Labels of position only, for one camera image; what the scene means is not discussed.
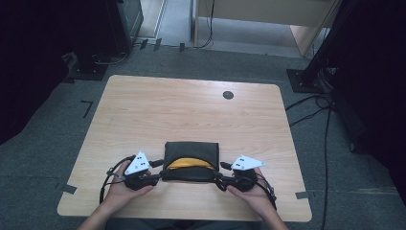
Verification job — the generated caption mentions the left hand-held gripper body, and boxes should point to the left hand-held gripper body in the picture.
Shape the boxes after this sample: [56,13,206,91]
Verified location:
[123,150,151,192]

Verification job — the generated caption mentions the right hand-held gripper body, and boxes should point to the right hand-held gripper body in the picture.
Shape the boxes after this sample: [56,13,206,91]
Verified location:
[229,155,266,193]

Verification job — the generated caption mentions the dark cloth yellow lining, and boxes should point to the dark cloth yellow lining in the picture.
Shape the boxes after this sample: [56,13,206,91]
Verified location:
[161,141,221,183]

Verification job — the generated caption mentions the person's left hand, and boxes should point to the person's left hand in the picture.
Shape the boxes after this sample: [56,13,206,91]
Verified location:
[101,162,154,214]

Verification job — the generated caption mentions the person's right hand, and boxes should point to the person's right hand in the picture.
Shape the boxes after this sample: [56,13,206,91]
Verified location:
[226,169,278,220]

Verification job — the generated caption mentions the black angled floor tape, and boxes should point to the black angled floor tape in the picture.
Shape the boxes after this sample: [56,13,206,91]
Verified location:
[80,100,95,120]

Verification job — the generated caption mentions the black stand base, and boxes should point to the black stand base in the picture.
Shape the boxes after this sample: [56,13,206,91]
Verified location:
[67,61,108,81]
[285,68,327,95]

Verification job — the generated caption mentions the dark cabinet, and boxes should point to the dark cabinet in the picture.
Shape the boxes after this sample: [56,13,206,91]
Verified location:
[105,0,145,56]

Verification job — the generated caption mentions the black stand pole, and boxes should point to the black stand pole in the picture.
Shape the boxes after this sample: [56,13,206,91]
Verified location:
[302,0,355,84]

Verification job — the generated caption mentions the dark curtain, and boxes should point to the dark curtain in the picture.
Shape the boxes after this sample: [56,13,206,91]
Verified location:
[331,0,406,205]
[0,0,108,147]

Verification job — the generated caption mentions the right hand-held gripper cable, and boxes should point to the right hand-held gripper cable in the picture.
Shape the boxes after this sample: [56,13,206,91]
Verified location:
[255,173,279,211]

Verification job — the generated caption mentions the hand-held gripper cable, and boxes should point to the hand-held gripper cable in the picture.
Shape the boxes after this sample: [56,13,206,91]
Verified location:
[255,173,279,211]
[99,154,137,206]

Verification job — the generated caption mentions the left hand-held gripper cable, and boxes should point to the left hand-held gripper cable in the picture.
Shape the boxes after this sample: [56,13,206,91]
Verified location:
[99,154,137,206]

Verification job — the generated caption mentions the long black floor cable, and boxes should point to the long black floor cable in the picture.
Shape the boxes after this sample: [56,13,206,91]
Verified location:
[320,104,333,230]

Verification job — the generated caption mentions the hanging black cable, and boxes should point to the hanging black cable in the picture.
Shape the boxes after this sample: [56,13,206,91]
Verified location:
[202,0,215,50]

